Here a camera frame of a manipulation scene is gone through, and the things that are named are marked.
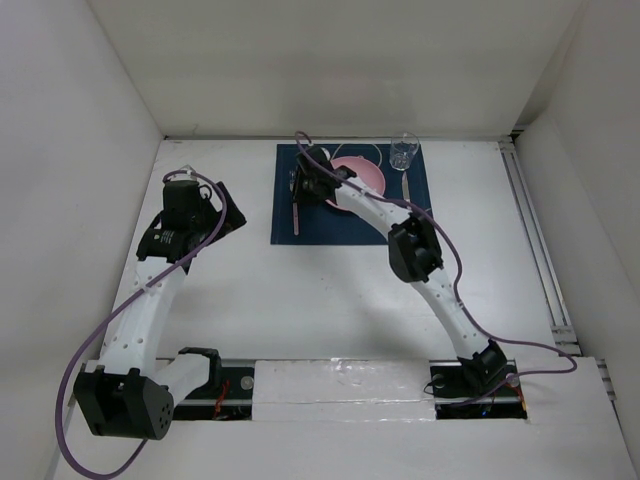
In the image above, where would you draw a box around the dark blue cloth placemat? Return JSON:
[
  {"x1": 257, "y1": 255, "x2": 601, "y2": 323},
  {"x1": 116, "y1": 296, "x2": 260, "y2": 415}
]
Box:
[{"x1": 270, "y1": 143, "x2": 431, "y2": 246}]

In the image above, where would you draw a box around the silver fork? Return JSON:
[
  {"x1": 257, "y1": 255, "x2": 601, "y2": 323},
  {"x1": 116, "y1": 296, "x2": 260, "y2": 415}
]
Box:
[{"x1": 289, "y1": 170, "x2": 300, "y2": 237}]

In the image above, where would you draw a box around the pink plastic plate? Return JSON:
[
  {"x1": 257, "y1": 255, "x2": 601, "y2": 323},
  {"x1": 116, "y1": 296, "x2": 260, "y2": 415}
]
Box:
[{"x1": 330, "y1": 156, "x2": 386, "y2": 196}]

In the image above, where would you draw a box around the silver knife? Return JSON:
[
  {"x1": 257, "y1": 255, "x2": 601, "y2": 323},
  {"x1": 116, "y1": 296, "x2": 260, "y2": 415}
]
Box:
[{"x1": 401, "y1": 171, "x2": 411, "y2": 202}]

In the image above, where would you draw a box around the clear plastic cup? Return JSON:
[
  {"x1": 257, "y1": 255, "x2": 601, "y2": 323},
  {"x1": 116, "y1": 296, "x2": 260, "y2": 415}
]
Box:
[{"x1": 389, "y1": 132, "x2": 420, "y2": 171}]

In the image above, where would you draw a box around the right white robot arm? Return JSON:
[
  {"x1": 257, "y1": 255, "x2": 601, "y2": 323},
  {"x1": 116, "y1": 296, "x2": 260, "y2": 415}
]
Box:
[{"x1": 294, "y1": 144, "x2": 507, "y2": 394}]

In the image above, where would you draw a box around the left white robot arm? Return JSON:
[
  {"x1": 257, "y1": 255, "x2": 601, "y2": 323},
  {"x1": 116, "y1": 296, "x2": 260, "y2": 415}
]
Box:
[{"x1": 73, "y1": 179, "x2": 246, "y2": 440}]

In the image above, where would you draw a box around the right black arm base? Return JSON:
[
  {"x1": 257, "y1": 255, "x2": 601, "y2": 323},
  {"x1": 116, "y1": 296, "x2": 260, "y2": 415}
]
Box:
[{"x1": 423, "y1": 361, "x2": 528, "y2": 420}]

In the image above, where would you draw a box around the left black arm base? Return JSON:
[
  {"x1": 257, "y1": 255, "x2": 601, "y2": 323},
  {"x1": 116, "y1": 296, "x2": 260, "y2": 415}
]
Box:
[{"x1": 173, "y1": 359, "x2": 256, "y2": 421}]

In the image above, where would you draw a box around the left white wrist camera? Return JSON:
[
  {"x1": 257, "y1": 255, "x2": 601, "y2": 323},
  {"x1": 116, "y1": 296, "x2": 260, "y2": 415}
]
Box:
[{"x1": 181, "y1": 165, "x2": 195, "y2": 178}]

